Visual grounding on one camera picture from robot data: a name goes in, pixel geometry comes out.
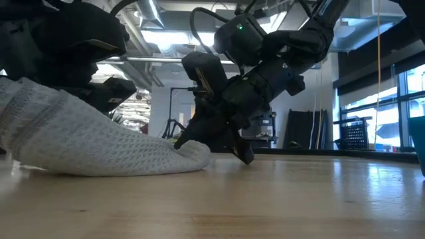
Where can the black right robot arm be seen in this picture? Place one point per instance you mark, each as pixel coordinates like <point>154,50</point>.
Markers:
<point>299,46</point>

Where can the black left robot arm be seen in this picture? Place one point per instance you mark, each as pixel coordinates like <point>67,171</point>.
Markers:
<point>16,16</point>

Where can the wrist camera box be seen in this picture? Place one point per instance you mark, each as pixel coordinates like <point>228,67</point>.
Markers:
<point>202,66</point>
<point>76,26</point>

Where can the black perforated crate cart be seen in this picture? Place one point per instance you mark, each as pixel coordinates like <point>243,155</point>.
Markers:
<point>353,136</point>

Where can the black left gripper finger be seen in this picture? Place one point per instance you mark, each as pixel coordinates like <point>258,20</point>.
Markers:
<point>113,91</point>

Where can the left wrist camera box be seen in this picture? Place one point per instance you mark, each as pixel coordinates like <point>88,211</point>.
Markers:
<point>76,26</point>

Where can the black table edge rail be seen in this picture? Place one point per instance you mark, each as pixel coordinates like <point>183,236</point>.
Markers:
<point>348,154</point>

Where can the silver rectangular air duct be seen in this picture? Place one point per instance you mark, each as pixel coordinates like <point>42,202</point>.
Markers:
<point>365,30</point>

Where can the black gantry frame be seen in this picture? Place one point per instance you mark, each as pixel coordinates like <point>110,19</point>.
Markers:
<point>170,106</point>

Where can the long ceiling light bar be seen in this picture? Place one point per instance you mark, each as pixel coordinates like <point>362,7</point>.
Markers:
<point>156,59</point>

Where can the black equipment cabinet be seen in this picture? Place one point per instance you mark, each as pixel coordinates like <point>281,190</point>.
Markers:
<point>262,129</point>

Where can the small black robot arm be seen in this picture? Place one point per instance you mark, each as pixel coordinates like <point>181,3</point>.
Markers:
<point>171,127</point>

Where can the black leaning panel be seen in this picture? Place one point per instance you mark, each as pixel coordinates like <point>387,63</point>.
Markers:
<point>302,129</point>

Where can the small dark dome object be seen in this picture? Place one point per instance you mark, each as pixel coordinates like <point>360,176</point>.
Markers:
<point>294,145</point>

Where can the grey waffle-weave towel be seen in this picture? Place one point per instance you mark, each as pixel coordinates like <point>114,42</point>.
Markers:
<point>83,146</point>

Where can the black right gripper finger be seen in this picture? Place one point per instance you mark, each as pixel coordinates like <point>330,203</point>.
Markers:
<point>206,126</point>
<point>244,149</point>

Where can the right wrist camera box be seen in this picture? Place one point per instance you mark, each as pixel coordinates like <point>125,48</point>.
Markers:
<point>202,66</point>

